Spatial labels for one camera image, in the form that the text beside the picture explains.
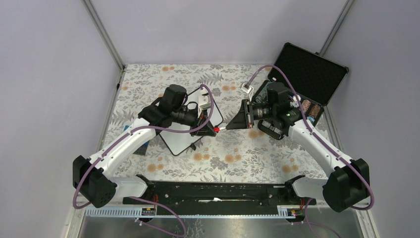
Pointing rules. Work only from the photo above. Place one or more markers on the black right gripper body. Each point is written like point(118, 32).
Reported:
point(264, 111)

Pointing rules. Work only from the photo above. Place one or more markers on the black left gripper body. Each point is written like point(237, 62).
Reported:
point(184, 116)

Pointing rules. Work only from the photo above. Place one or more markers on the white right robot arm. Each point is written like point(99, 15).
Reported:
point(347, 181)

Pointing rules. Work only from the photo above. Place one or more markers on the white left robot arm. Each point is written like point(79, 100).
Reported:
point(93, 177)

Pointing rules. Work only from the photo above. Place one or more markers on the floral patterned table mat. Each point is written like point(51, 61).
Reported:
point(232, 156)

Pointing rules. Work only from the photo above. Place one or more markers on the pink poker chip stack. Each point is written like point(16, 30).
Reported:
point(305, 105)

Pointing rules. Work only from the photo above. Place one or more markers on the brown poker chip stack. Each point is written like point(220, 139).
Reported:
point(314, 113)

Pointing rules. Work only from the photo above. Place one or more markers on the grey lego baseplate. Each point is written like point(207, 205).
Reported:
point(141, 151)

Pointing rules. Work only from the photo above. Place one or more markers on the black poker chip case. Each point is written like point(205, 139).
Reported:
point(313, 77)

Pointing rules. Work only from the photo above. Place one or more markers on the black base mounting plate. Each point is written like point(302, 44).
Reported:
point(202, 198)

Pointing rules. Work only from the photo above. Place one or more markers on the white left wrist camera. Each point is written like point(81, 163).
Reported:
point(204, 102)

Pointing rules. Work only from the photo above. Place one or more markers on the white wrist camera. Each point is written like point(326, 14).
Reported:
point(204, 102)
point(246, 88)

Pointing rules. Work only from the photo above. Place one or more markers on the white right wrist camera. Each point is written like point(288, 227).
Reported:
point(246, 88)

